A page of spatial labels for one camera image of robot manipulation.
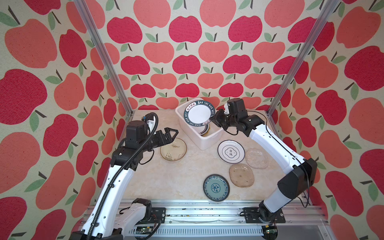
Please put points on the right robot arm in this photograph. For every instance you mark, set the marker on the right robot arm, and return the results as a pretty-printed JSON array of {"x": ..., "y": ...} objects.
[{"x": 299, "y": 172}]

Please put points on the white plate dark lettered rim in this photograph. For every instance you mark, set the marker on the white plate dark lettered rim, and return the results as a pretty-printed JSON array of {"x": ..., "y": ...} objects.
[{"x": 199, "y": 113}]

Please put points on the teal patterned plate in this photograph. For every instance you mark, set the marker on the teal patterned plate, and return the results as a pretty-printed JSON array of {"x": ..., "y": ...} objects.
[{"x": 216, "y": 188}]

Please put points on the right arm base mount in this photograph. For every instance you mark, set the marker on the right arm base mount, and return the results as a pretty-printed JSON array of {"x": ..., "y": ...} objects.
[{"x": 256, "y": 216}]

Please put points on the white plate green red rim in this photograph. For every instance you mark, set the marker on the white plate green red rim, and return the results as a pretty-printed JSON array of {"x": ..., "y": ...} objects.
[{"x": 203, "y": 130}]

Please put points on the right aluminium frame post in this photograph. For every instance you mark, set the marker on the right aluminium frame post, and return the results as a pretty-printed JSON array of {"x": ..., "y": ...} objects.
[{"x": 319, "y": 24}]

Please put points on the white plastic bin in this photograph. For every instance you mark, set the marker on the white plastic bin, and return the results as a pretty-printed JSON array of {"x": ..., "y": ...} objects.
[{"x": 202, "y": 142}]

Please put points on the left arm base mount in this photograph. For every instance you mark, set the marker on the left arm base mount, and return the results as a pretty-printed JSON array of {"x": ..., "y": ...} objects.
[{"x": 156, "y": 214}]

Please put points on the beige plate brown rim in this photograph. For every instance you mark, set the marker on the beige plate brown rim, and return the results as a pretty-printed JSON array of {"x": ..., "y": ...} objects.
[{"x": 174, "y": 151}]

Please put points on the aluminium frame post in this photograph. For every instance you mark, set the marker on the aluminium frame post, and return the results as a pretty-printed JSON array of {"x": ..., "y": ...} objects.
[
  {"x": 319, "y": 24},
  {"x": 90, "y": 24}
]

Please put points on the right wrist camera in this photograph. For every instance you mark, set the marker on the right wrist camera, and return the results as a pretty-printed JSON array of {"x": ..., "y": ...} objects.
[{"x": 235, "y": 107}]

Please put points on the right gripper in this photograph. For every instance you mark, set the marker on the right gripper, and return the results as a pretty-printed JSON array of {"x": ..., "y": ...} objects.
[{"x": 216, "y": 118}]

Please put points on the clear glass plate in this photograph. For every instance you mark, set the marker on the clear glass plate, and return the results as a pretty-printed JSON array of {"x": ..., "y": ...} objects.
[{"x": 256, "y": 159}]

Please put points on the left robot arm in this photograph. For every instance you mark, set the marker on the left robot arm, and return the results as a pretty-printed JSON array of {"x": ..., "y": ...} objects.
[{"x": 102, "y": 223}]

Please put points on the brown translucent glass plate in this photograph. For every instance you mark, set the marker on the brown translucent glass plate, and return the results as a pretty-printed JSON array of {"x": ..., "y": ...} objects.
[{"x": 241, "y": 175}]

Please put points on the left aluminium frame post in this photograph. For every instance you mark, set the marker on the left aluminium frame post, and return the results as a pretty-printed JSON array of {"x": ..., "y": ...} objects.
[{"x": 90, "y": 24}]

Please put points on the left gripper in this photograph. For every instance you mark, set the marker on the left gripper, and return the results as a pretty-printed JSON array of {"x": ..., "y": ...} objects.
[{"x": 169, "y": 139}]

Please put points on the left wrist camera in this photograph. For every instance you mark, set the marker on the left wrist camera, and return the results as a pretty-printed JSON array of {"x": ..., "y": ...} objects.
[{"x": 136, "y": 131}]

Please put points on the white plate black flower outline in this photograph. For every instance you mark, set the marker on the white plate black flower outline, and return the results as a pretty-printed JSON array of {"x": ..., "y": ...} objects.
[{"x": 231, "y": 152}]

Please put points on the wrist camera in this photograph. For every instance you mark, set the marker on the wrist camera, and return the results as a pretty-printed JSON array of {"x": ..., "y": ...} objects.
[
  {"x": 136, "y": 131},
  {"x": 235, "y": 107}
]

